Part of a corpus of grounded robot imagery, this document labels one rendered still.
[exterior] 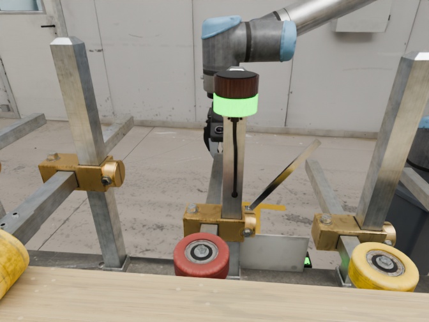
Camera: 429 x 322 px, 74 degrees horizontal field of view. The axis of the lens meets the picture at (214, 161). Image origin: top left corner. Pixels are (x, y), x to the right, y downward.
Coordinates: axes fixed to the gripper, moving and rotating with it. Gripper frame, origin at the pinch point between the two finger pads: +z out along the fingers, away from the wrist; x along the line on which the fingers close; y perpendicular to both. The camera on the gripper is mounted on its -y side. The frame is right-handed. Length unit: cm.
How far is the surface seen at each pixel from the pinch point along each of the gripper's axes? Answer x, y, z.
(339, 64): -99, 227, 17
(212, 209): -0.8, -27.4, -5.4
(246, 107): -6.1, -34.4, -28.3
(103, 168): 17.9, -29.8, -15.2
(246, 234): -7.2, -31.0, -3.2
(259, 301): -8.5, -48.2, -9.1
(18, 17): 236, 247, -25
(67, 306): 14, -51, -9
